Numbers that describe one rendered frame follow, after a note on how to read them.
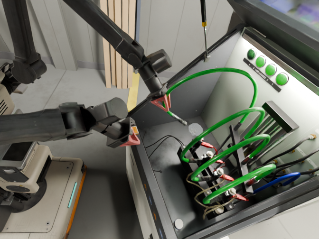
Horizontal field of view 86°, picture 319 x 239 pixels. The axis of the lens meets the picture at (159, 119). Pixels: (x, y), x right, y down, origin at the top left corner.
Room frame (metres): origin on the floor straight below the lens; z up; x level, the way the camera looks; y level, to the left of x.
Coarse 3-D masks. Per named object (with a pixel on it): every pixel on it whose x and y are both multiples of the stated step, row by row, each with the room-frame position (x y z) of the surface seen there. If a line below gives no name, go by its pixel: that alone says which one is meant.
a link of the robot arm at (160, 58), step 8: (128, 56) 0.52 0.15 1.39; (136, 56) 0.52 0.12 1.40; (144, 56) 0.59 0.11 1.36; (152, 56) 0.55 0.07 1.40; (160, 56) 0.55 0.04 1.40; (168, 56) 0.59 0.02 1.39; (136, 64) 0.52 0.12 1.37; (152, 64) 0.54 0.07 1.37; (160, 64) 0.54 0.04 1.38; (168, 64) 0.54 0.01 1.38; (160, 72) 0.54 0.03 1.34
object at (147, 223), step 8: (128, 152) 0.57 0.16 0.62; (128, 160) 0.57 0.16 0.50; (128, 168) 0.57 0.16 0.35; (136, 168) 0.41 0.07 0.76; (128, 176) 0.57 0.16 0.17; (136, 176) 0.40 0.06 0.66; (136, 184) 0.39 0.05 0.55; (136, 192) 0.37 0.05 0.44; (144, 192) 0.28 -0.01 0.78; (136, 200) 0.36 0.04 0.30; (144, 200) 0.26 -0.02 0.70; (136, 208) 0.34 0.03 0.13; (144, 208) 0.24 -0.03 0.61; (144, 216) 0.22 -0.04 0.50; (144, 224) 0.20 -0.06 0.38; (152, 224) 0.15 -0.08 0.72; (144, 232) 0.17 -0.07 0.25; (152, 232) 0.13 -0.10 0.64
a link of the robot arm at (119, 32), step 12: (72, 0) 0.55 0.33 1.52; (84, 0) 0.55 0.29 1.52; (84, 12) 0.55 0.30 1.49; (96, 12) 0.55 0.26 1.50; (96, 24) 0.54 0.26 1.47; (108, 24) 0.55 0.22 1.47; (108, 36) 0.54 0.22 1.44; (120, 36) 0.54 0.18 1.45; (120, 48) 0.53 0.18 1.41; (132, 48) 0.53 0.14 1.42
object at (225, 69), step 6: (198, 72) 0.53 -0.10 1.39; (204, 72) 0.52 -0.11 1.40; (210, 72) 0.52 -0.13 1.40; (216, 72) 0.53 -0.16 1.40; (234, 72) 0.54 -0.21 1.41; (240, 72) 0.54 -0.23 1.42; (246, 72) 0.55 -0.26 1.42; (186, 78) 0.52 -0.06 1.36; (192, 78) 0.52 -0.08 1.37; (252, 78) 0.55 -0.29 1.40; (174, 84) 0.52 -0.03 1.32; (180, 84) 0.51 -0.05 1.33; (168, 90) 0.51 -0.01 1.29; (162, 102) 0.51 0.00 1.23; (252, 102) 0.56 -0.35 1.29; (246, 114) 0.56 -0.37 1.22; (240, 120) 0.57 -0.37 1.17
